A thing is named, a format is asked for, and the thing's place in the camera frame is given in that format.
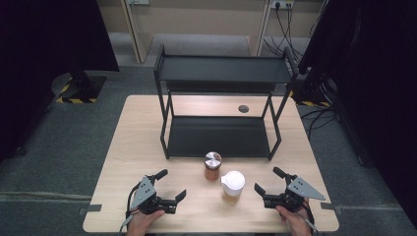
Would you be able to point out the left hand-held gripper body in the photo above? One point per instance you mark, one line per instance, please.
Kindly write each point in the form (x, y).
(148, 198)

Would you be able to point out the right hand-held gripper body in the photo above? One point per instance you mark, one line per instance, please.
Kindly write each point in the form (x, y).
(291, 198)

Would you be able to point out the white cup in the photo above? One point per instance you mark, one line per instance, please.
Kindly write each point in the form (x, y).
(233, 183)

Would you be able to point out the silver lid red sauce jar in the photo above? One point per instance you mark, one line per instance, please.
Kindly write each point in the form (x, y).
(212, 164)

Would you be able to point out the black metal two-tier shelf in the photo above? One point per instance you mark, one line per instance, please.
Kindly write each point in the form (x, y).
(223, 70)

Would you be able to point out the person's right hand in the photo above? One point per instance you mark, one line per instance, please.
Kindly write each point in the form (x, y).
(298, 223)

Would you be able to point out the person's left hand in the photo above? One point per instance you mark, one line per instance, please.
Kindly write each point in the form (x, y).
(141, 223)

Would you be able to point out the grey tape strip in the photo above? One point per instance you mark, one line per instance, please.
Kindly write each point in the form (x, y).
(329, 206)
(90, 208)

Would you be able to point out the stand base with hazard tape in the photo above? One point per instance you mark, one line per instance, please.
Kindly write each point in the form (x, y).
(82, 88)
(313, 91)

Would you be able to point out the black curtain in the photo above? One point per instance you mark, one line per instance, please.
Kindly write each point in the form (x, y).
(377, 82)
(39, 49)

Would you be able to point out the beige frame post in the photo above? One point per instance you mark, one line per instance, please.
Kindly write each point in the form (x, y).
(134, 29)
(260, 29)

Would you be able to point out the white wall power socket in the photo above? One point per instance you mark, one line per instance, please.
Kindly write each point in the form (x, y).
(282, 4)

